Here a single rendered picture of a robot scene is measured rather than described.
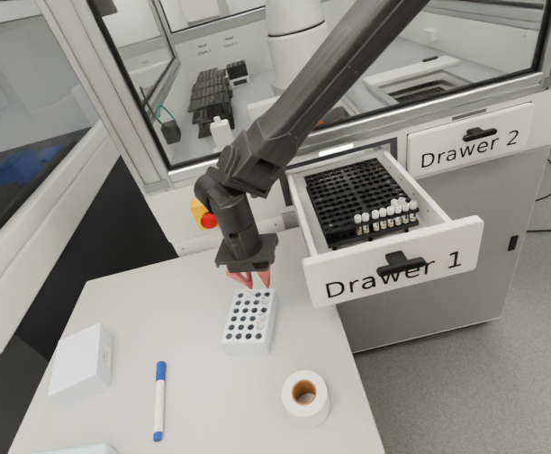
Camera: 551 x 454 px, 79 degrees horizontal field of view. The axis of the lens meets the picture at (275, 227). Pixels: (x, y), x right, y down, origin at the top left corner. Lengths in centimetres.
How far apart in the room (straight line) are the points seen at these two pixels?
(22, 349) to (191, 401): 51
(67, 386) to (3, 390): 48
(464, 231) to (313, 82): 33
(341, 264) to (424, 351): 102
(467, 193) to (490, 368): 73
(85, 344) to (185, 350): 20
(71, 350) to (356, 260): 58
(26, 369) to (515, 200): 138
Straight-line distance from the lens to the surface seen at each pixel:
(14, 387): 121
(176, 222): 89
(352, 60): 44
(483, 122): 94
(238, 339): 66
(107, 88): 78
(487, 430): 144
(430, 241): 59
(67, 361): 80
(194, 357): 71
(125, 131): 80
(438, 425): 141
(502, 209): 116
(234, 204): 50
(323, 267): 55
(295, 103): 45
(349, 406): 59
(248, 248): 54
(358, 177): 78
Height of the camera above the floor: 131
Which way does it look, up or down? 37 degrees down
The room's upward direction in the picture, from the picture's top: 16 degrees counter-clockwise
